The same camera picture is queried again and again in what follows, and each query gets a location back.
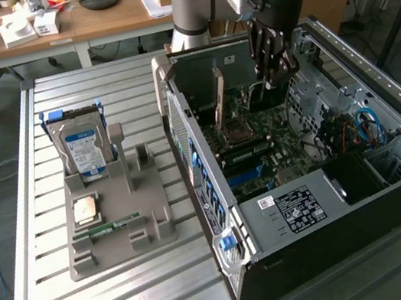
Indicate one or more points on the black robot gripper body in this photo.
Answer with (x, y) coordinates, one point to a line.
(286, 6)

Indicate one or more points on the black Nvidia graphics card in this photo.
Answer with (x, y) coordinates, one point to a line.
(218, 92)

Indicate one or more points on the CPU socket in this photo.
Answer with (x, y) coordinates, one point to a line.
(240, 131)

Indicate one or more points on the green motherboard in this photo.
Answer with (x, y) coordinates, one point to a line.
(284, 143)

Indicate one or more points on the black installed RAM stick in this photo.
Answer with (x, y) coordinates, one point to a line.
(247, 151)

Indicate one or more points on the white booklet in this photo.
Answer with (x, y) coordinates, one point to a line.
(153, 4)

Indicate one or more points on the blue expansion slot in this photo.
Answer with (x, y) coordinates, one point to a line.
(244, 178)

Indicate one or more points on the metal disk bay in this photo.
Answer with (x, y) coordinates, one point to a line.
(400, 157)

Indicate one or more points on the wooden office desk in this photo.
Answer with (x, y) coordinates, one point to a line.
(103, 19)

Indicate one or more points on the grey power supply unit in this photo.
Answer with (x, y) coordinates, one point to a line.
(268, 223)

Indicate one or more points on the black open PC case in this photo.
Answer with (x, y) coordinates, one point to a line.
(320, 253)

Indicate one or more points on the hard disk in blue carrier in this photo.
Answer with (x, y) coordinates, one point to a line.
(81, 147)

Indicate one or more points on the grey printed parts rack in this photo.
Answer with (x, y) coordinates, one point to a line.
(118, 211)

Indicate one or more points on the small white cardboard box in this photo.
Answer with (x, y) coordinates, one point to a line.
(46, 23)

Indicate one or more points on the green RAM stick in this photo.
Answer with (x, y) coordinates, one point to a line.
(120, 222)

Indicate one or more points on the copper-topped CPU chip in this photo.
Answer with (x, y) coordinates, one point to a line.
(85, 211)

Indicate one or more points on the white box with tape roll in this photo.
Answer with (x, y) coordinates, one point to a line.
(17, 30)

